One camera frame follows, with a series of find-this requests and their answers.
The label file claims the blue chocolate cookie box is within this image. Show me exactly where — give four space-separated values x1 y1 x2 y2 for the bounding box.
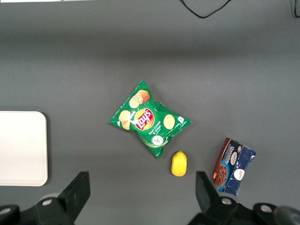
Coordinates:
210 137 257 198

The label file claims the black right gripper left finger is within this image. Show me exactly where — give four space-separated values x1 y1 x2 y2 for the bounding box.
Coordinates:
0 171 91 225

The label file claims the white rectangular tray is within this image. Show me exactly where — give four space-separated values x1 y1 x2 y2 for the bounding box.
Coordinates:
0 111 49 187

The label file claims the black looped cable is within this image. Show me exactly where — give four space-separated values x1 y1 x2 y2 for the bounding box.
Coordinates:
180 0 233 19

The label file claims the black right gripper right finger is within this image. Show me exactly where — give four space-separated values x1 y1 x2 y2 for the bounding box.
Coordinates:
188 171 277 225

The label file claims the yellow lemon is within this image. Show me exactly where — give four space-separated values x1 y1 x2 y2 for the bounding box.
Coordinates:
171 150 188 177

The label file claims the green Lay's chips bag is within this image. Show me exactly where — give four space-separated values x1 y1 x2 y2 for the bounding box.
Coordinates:
108 79 193 159

